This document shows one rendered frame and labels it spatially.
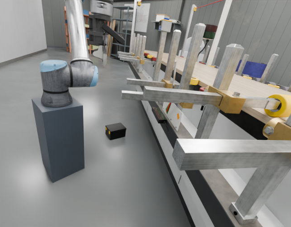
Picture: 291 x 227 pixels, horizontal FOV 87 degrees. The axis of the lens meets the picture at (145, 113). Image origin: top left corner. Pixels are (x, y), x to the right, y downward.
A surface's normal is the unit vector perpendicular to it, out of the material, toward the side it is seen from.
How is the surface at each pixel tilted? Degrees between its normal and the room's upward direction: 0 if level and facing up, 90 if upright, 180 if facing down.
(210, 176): 0
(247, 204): 90
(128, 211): 0
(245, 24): 90
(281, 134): 90
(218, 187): 0
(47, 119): 90
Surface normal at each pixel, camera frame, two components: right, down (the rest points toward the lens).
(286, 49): -0.70, 0.21
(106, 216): 0.15, -0.89
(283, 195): -0.97, -0.05
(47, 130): 0.70, 0.40
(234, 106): 0.18, 0.45
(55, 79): 0.51, 0.43
